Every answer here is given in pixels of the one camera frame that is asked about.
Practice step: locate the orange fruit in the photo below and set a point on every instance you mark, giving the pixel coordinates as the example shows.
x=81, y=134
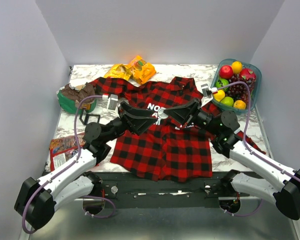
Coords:
x=237, y=67
x=239, y=104

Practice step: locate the red black plaid shirt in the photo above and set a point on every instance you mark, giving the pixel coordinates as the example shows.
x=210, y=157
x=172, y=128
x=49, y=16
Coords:
x=166, y=151

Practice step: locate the green bowl with brown paper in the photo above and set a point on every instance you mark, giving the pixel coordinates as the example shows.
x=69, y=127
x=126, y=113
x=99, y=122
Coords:
x=70, y=96

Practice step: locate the yellow lemon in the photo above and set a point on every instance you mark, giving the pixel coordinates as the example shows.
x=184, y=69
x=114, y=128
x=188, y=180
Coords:
x=219, y=95

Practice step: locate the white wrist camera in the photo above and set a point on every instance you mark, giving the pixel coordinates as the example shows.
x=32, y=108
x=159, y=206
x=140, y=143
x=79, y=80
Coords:
x=206, y=90
x=112, y=102

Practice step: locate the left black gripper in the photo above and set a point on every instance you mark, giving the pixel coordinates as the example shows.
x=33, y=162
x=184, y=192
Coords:
x=136, y=119

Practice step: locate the red dragon fruit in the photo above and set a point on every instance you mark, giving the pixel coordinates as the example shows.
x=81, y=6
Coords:
x=247, y=74

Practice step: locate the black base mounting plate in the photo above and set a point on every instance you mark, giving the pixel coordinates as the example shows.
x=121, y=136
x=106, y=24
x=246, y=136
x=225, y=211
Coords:
x=127, y=191

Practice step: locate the red candy snack bag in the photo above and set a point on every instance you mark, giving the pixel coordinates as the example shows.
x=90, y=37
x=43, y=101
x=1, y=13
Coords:
x=61, y=150

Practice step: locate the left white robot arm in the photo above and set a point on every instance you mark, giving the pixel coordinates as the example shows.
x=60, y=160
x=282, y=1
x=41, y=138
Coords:
x=65, y=170

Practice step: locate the orange fruit bottom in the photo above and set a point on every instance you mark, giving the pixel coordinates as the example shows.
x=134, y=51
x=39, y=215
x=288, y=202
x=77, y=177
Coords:
x=239, y=104

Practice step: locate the red apple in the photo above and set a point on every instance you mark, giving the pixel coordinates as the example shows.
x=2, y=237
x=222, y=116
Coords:
x=226, y=72

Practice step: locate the teal plastic fruit container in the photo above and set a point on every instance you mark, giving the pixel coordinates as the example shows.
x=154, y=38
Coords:
x=252, y=99

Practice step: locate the purple grape bunch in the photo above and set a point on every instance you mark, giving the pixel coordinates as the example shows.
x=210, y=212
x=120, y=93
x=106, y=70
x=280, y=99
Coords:
x=239, y=91

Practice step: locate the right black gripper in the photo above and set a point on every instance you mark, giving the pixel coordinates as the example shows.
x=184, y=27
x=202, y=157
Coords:
x=186, y=113

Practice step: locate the black brooch display stand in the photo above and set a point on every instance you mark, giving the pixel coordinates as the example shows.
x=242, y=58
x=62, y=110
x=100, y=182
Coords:
x=85, y=116

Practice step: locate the light green lime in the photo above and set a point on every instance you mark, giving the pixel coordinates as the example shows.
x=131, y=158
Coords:
x=228, y=101

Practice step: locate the yellow Lays chips bag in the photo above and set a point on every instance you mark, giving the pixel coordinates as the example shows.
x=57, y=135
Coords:
x=120, y=71

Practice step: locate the orange snack bag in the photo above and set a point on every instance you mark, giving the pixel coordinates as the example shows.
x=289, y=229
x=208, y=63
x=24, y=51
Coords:
x=141, y=70

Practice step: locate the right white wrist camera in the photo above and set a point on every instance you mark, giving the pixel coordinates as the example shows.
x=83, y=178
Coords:
x=206, y=90

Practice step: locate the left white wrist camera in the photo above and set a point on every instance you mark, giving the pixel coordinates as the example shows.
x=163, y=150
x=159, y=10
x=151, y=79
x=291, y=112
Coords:
x=112, y=102

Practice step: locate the orange fruit top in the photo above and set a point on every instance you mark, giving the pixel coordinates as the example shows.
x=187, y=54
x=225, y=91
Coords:
x=237, y=67

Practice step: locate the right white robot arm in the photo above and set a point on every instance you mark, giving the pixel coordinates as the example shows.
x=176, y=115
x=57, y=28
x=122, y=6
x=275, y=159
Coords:
x=278, y=184

